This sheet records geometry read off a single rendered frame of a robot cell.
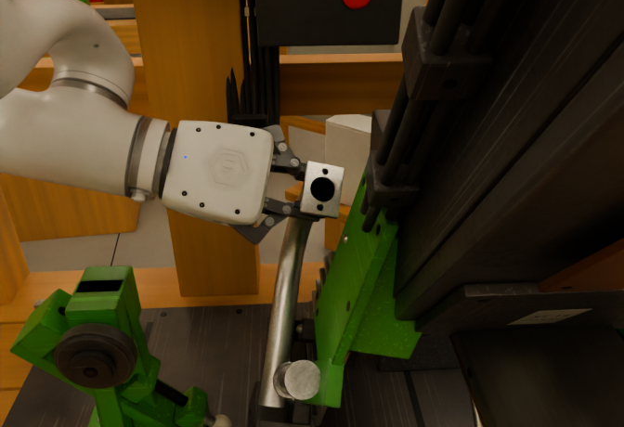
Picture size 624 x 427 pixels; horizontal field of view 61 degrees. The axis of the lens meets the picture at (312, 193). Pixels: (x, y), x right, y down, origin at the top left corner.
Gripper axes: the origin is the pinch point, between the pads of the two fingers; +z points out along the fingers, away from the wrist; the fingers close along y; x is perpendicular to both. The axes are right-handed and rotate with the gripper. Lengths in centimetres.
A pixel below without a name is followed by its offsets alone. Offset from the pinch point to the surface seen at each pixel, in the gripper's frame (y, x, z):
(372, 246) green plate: -6.5, -10.3, 4.1
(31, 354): -20.6, 6.3, -24.6
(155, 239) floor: 21, 219, -33
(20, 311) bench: -18, 49, -38
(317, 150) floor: 104, 273, 51
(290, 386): -19.8, 0.6, 0.9
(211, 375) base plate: -22.2, 28.2, -5.2
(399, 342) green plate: -14.0, -2.9, 10.5
